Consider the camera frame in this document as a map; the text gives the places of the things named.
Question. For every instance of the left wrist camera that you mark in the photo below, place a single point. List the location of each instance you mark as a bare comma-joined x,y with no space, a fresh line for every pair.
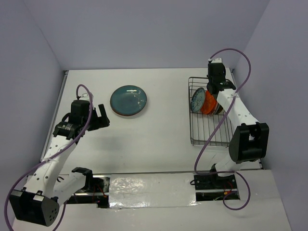
87,97

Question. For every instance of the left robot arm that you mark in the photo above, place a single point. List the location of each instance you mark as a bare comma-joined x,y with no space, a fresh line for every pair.
40,199

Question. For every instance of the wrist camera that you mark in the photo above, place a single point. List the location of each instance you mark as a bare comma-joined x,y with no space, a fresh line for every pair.
215,60
87,97

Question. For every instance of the small blue patterned plate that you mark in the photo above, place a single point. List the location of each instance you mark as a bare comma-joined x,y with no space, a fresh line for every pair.
197,100

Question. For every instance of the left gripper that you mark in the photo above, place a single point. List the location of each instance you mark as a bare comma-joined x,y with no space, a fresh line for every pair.
101,121

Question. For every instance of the white blue floral plate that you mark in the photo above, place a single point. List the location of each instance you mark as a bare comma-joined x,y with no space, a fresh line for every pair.
217,110

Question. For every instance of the orange plate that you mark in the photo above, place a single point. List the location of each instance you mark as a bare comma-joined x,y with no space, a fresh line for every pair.
209,104

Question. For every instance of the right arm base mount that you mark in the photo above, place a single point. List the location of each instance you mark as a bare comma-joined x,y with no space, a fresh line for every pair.
214,183

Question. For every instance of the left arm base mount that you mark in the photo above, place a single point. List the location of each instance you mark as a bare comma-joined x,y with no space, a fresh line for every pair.
97,193

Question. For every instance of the dark teal blossom plate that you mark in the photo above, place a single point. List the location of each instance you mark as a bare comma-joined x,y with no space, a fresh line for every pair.
128,100

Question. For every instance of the wire dish rack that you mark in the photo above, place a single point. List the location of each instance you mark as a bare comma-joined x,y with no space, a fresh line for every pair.
201,125

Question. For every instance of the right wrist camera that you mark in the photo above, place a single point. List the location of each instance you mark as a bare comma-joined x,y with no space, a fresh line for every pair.
215,60

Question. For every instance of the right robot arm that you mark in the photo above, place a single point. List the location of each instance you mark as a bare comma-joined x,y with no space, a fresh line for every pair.
250,138

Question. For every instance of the silver foil cover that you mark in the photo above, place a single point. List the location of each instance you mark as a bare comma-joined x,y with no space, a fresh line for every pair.
151,190

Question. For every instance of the red plate with teal flower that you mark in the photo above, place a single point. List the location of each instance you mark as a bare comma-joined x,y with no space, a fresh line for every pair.
129,116

